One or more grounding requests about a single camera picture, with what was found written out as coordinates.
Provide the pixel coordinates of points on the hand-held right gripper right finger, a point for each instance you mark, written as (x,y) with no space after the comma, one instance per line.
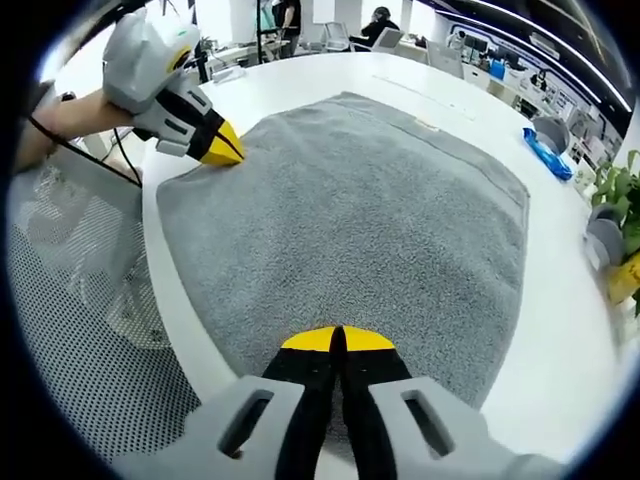
(425,435)

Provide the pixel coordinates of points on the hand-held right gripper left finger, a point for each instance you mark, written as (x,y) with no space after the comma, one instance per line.
(250,430)

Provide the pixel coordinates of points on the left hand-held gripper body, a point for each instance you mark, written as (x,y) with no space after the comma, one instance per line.
(140,60)

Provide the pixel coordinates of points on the grey towel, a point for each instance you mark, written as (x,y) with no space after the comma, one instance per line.
(350,225)

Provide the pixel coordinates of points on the small white desk item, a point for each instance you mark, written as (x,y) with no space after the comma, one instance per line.
(230,74)

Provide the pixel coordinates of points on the black tripod stand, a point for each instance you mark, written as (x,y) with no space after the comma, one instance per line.
(259,35)

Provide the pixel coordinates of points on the white office chair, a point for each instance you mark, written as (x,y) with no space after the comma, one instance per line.
(390,41)
(445,59)
(337,37)

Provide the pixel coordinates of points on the grey mesh office chair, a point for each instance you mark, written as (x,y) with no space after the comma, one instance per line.
(75,310)

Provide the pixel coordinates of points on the yellow bottle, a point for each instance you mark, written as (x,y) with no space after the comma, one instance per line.
(625,282)

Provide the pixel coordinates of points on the grey curved plastic object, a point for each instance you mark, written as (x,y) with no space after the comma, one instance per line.
(550,132)
(605,237)

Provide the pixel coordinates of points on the blue wipes packet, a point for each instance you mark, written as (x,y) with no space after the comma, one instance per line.
(550,157)

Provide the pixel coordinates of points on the blue box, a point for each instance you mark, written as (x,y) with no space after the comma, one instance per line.
(498,70)

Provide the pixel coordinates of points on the green potted plant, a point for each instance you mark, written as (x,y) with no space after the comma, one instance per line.
(617,185)

